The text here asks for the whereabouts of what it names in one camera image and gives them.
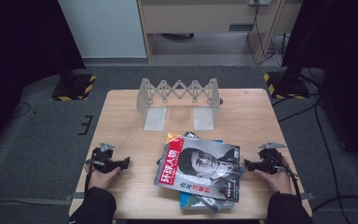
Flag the thin black cable loop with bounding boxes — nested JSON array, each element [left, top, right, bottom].
[[9, 100, 33, 119]]

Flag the grey expandable book rack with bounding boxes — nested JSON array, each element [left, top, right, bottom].
[[135, 77, 224, 132]]

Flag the black striped stand base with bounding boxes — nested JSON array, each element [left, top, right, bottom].
[[50, 73, 98, 102], [263, 71, 311, 101]]

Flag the black floor cable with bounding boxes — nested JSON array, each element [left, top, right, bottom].
[[271, 92, 358, 224]]

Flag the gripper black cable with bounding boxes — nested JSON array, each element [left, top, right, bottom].
[[84, 161, 95, 191], [273, 154, 303, 201]]

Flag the black curtain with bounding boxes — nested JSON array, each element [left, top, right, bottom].
[[281, 0, 358, 171], [0, 0, 87, 157]]

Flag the black power cables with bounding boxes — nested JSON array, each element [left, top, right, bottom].
[[246, 3, 291, 69]]

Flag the person's right hand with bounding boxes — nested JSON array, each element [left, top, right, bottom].
[[254, 158, 294, 196]]

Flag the person's left hand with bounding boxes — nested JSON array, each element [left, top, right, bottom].
[[85, 163, 121, 190]]

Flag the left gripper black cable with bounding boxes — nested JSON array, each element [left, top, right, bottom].
[[84, 161, 95, 191]]

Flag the white panel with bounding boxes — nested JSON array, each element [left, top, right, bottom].
[[57, 0, 148, 60]]

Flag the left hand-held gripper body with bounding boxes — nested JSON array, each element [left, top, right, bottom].
[[85, 142, 119, 175]]

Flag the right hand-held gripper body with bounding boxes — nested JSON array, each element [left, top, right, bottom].
[[257, 141, 289, 175]]

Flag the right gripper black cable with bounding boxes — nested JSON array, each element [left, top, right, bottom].
[[273, 154, 303, 201]]

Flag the light wooden desk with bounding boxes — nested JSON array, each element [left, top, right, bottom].
[[136, 0, 304, 63]]

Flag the thick blue book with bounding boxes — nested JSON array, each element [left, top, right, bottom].
[[179, 138, 236, 210]]

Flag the red portrait magazine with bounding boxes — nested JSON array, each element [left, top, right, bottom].
[[153, 133, 246, 203]]

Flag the white power strip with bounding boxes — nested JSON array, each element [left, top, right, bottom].
[[248, 0, 273, 7]]

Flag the grey tape strip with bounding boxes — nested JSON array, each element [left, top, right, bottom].
[[301, 191, 316, 202], [64, 191, 86, 203]]

